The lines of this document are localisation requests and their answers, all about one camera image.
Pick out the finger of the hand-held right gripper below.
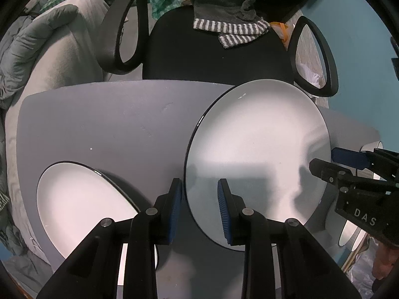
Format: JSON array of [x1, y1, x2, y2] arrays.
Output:
[[332, 147, 399, 187], [309, 158, 390, 195]]

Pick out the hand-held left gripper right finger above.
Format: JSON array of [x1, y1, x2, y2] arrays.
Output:
[[217, 178, 359, 299]]

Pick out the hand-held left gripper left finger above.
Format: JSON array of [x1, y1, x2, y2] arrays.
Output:
[[37, 178, 183, 299]]

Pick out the white plate black rim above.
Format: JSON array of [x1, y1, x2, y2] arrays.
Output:
[[184, 79, 331, 253]]

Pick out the stack of white plates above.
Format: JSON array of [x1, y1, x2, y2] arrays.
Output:
[[36, 161, 159, 271]]

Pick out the person's right hand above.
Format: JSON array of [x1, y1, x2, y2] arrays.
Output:
[[372, 244, 395, 281]]

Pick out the tan cardboard sheet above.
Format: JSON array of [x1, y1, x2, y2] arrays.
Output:
[[342, 243, 369, 271]]

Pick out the clear plastic bag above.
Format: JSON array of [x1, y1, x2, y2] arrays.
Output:
[[345, 246, 381, 299]]

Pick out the black office chair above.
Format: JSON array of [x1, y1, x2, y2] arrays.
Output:
[[98, 0, 339, 98]]

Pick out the grey sofa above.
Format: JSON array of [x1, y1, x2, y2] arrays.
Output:
[[3, 0, 109, 262]]

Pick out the grey sweatshirt striped cuffs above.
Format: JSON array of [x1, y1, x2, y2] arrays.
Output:
[[182, 0, 270, 49]]

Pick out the grey quilted blanket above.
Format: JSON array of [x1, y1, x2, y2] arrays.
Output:
[[0, 4, 79, 109]]

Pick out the orange strap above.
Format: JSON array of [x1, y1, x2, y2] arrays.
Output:
[[271, 21, 290, 42]]

